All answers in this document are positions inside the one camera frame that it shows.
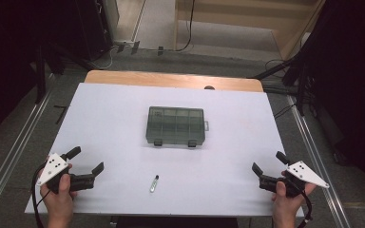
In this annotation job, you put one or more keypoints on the black cabinet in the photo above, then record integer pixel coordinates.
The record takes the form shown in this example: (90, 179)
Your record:
(95, 25)

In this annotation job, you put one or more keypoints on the black stand leg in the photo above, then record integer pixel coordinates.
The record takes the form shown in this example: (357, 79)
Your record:
(275, 68)
(40, 76)

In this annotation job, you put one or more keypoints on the small white marker pen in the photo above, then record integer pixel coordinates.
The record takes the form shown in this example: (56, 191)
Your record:
(154, 185)

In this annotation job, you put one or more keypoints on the black curtain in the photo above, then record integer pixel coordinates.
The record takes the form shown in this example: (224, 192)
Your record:
(6, 63)
(351, 79)

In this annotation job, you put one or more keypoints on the light wooden platform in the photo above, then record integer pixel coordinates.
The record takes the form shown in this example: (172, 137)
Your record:
(234, 19)

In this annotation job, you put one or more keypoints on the white table cover sheet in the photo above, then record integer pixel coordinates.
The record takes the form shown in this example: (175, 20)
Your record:
(114, 126)

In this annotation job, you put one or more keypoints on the aluminium floor rail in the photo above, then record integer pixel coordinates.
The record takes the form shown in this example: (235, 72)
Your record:
(12, 158)
(313, 158)

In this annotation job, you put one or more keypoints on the person's right hand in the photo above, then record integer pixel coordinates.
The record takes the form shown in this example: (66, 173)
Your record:
(286, 205)

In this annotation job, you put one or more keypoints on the person's left hand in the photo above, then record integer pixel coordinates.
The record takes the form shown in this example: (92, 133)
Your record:
(59, 202)

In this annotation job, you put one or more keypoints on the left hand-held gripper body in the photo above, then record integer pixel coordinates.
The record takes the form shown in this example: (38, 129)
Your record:
(53, 167)

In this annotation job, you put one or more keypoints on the translucent grey compartment box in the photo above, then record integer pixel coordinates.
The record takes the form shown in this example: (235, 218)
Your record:
(175, 125)

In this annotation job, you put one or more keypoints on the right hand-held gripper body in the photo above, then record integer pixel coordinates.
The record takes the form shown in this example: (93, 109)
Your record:
(305, 174)

